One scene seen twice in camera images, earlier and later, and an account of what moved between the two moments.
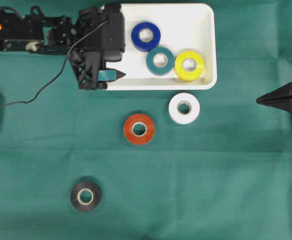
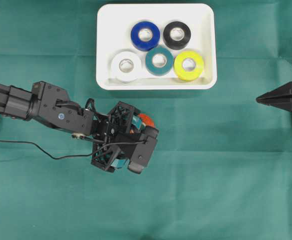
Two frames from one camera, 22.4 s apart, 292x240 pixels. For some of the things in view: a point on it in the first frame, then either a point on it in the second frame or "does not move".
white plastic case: (182, 27) does not move
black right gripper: (290, 97) does not move
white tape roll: (184, 108) to (124, 65)
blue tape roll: (143, 45) does not move
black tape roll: (90, 204) to (173, 44)
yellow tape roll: (192, 74) does not move
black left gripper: (87, 59) to (123, 127)
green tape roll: (157, 70) does not move
